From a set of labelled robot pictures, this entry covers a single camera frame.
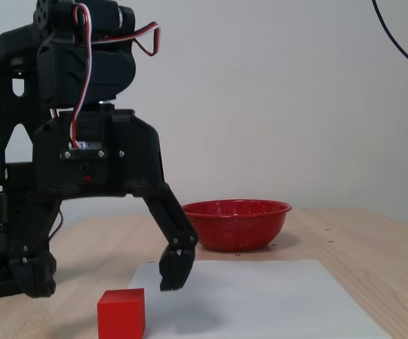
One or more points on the red speckled enamel bowl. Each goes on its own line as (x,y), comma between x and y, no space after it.
(239,229)

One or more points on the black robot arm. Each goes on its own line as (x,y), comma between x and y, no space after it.
(101,70)

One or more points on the white paper sheet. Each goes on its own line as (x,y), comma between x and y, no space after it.
(260,303)

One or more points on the red cube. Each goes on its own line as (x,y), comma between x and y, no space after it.
(121,316)

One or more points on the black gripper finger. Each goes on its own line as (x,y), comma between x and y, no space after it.
(32,272)

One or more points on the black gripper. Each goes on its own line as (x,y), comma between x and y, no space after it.
(130,159)

